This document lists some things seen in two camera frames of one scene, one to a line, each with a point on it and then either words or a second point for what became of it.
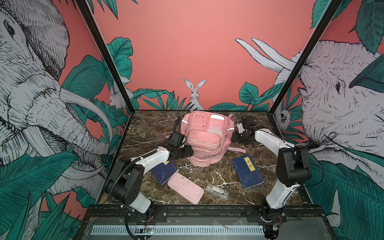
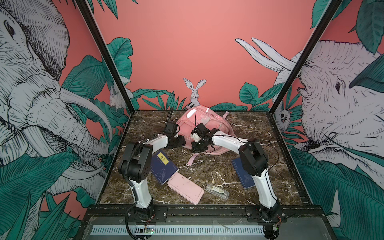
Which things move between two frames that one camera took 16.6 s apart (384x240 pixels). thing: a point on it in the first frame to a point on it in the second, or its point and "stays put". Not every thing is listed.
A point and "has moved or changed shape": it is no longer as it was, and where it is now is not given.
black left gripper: x=188 y=149 to x=182 y=141
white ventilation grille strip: x=164 y=230 stays put
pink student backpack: x=208 y=134 has moved or changed shape
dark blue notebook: x=164 y=170 stays put
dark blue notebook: x=247 y=171 stays put
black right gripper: x=236 y=138 to x=195 y=149
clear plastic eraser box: x=217 y=190 stays put
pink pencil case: x=185 y=188 stays put
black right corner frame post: x=333 y=5 stays put
